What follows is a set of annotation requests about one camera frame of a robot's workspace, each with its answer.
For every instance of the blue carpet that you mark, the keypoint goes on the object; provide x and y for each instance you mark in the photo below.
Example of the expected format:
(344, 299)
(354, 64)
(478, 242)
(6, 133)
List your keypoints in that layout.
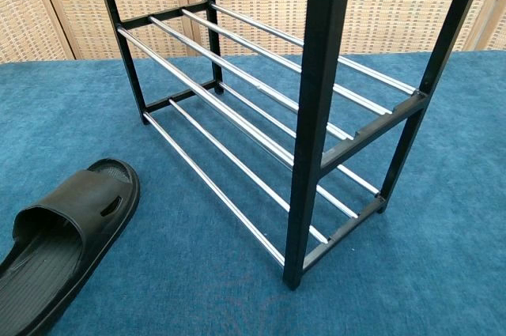
(197, 296)

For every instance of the black metal shoe rack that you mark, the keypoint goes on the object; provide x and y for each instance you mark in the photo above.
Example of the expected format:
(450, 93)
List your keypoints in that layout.
(316, 114)

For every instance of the black rubber slide sandal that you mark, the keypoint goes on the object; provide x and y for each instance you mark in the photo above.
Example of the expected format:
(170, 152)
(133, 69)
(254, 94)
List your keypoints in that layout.
(59, 201)

